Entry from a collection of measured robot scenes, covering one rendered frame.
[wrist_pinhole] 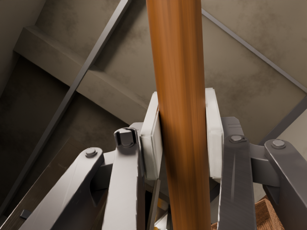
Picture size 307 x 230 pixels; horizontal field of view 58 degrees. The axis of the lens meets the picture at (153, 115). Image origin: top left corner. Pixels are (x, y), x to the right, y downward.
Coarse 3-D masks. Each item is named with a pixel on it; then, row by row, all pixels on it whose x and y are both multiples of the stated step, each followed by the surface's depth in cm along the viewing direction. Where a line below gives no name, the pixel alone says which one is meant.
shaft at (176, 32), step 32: (160, 0) 14; (192, 0) 14; (160, 32) 15; (192, 32) 15; (160, 64) 16; (192, 64) 15; (160, 96) 17; (192, 96) 16; (192, 128) 17; (192, 160) 18; (192, 192) 19; (192, 224) 20
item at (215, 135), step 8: (208, 88) 20; (208, 96) 19; (208, 104) 17; (216, 104) 18; (208, 112) 16; (216, 112) 16; (208, 120) 16; (216, 120) 15; (208, 128) 15; (216, 128) 14; (208, 136) 15; (216, 136) 14; (208, 144) 16; (216, 144) 14; (208, 152) 17; (216, 152) 15; (216, 160) 15; (216, 168) 15; (216, 176) 15
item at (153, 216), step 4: (160, 180) 200; (152, 188) 203; (156, 188) 191; (156, 192) 188; (148, 196) 202; (156, 196) 184; (148, 200) 196; (156, 200) 181; (148, 204) 190; (156, 204) 178; (148, 208) 185; (156, 208) 175; (152, 212) 171; (152, 216) 168; (152, 220) 166; (152, 224) 163; (152, 228) 161
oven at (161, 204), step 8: (72, 144) 197; (80, 144) 202; (160, 192) 214; (160, 200) 209; (168, 200) 212; (104, 208) 171; (160, 208) 213; (168, 208) 212; (160, 216) 216; (96, 224) 158
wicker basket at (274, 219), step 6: (258, 204) 197; (264, 204) 197; (270, 204) 193; (264, 210) 199; (270, 210) 185; (258, 216) 202; (264, 216) 202; (270, 216) 180; (276, 216) 185; (216, 222) 210; (264, 222) 203; (270, 222) 197; (276, 222) 178; (216, 228) 212; (258, 228) 205; (264, 228) 199; (270, 228) 194; (276, 228) 172; (282, 228) 178
